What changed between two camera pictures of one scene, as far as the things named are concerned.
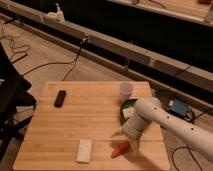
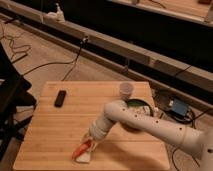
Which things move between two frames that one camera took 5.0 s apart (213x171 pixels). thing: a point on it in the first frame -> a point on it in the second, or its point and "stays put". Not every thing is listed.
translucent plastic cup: [125, 90] stays put
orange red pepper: [119, 148] -> [87, 144]
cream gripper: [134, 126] -> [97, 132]
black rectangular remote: [59, 98] stays put
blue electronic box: [179, 107] stays put
